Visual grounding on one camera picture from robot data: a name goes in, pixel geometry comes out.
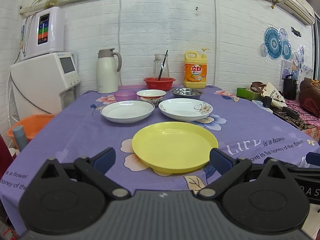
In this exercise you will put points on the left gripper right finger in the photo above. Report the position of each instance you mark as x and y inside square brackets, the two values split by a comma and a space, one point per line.
[232, 172]

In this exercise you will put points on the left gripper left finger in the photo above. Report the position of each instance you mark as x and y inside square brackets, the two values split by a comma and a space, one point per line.
[92, 171]

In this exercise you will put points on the yellow plastic plate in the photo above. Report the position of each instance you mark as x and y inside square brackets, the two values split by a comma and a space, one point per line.
[174, 147]

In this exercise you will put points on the white plate grey rim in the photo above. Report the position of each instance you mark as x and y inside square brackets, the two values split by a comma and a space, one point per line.
[127, 112]

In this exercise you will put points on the white floral plate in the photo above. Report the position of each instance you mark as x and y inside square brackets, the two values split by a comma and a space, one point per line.
[186, 110]

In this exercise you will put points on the purple plastic bowl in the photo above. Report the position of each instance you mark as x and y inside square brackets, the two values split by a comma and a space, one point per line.
[125, 95]

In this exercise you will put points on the stainless steel bowl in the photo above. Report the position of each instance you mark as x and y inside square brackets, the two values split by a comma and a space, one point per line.
[186, 93]

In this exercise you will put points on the white red ceramic bowl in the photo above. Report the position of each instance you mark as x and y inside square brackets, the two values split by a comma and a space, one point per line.
[153, 96]

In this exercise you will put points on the orange plastic basin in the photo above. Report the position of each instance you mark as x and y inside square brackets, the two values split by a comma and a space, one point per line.
[32, 125]

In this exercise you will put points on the green box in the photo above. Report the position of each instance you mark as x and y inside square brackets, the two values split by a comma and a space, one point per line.
[248, 94]

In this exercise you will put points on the white tote bag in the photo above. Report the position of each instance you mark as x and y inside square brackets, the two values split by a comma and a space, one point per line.
[277, 99]

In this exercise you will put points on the grey cylinder bottle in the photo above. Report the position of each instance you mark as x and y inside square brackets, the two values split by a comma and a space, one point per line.
[20, 137]

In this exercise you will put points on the brown leather bag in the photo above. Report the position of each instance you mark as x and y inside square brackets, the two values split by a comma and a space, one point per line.
[309, 96]

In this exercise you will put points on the white thermos jug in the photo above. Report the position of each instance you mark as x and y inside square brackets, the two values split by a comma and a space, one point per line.
[109, 64]

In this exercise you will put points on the white water dispenser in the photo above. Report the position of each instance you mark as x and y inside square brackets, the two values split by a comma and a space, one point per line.
[44, 84]

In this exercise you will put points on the yellow detergent bottle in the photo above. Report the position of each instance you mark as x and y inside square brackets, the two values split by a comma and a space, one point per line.
[195, 69]

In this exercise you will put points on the red plastic basket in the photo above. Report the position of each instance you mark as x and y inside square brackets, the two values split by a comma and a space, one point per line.
[165, 83]

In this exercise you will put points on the glass pitcher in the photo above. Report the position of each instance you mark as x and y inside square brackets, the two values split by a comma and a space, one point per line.
[160, 66]

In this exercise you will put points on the black stirring stick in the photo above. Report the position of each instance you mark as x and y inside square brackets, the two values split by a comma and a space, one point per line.
[162, 66]

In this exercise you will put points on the blue paper fan decoration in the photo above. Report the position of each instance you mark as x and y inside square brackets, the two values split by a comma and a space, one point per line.
[273, 43]

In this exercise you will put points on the white water purifier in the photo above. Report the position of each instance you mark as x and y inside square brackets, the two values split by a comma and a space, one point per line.
[42, 33]

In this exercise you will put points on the white air conditioner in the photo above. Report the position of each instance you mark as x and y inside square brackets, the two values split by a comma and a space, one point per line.
[300, 9]

